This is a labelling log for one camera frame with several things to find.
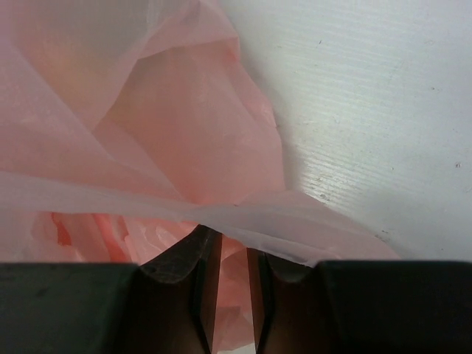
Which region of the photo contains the pink plastic bag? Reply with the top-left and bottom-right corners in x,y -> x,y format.
1,1 -> 395,352

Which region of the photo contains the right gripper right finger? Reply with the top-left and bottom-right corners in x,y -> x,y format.
247,249 -> 332,353

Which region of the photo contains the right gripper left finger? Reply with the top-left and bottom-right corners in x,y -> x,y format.
131,225 -> 221,353

